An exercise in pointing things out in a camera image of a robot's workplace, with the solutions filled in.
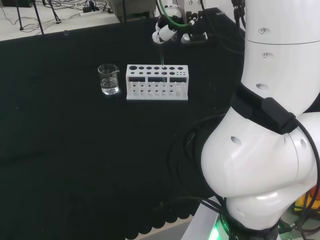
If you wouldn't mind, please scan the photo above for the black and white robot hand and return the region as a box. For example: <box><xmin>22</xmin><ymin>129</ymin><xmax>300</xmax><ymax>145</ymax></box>
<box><xmin>151</xmin><ymin>0</ymin><xmax>209</xmax><ymax>45</ymax></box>

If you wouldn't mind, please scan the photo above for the clear glass rod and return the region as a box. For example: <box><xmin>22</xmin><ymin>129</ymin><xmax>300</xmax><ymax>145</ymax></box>
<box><xmin>159</xmin><ymin>41</ymin><xmax>166</xmax><ymax>84</ymax></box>

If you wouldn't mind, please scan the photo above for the white test tube rack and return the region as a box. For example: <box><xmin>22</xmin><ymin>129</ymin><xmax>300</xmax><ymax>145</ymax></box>
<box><xmin>125</xmin><ymin>63</ymin><xmax>189</xmax><ymax>101</ymax></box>

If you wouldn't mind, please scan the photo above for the grey cabinet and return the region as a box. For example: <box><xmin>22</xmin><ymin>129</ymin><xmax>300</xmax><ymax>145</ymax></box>
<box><xmin>105</xmin><ymin>0</ymin><xmax>158</xmax><ymax>25</ymax></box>

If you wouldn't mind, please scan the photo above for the glass beaker with water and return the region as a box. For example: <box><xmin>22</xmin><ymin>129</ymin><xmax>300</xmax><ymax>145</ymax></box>
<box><xmin>97</xmin><ymin>63</ymin><xmax>121</xmax><ymax>96</ymax></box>

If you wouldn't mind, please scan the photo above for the white power strip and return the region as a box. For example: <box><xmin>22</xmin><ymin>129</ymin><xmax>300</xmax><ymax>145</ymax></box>
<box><xmin>79</xmin><ymin>9</ymin><xmax>101</xmax><ymax>18</ymax></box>

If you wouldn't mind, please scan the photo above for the black tripod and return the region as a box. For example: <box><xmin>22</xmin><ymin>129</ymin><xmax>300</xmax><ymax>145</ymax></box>
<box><xmin>14</xmin><ymin>0</ymin><xmax>25</xmax><ymax>32</ymax></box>
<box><xmin>31</xmin><ymin>0</ymin><xmax>61</xmax><ymax>35</ymax></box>

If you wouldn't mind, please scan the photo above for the black bench cloth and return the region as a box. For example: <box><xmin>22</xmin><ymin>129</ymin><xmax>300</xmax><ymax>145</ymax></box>
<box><xmin>0</xmin><ymin>6</ymin><xmax>248</xmax><ymax>240</ymax></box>

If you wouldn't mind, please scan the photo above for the yellow stop button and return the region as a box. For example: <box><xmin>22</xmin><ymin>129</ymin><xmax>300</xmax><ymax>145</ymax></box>
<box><xmin>292</xmin><ymin>186</ymin><xmax>320</xmax><ymax>214</ymax></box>

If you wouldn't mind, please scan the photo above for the green cable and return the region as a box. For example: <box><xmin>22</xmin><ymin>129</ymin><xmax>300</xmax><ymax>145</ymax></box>
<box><xmin>159</xmin><ymin>0</ymin><xmax>189</xmax><ymax>28</ymax></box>

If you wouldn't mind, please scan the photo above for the black cable bundle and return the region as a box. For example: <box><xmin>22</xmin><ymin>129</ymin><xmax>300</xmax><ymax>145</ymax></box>
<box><xmin>151</xmin><ymin>111</ymin><xmax>230</xmax><ymax>227</ymax></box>

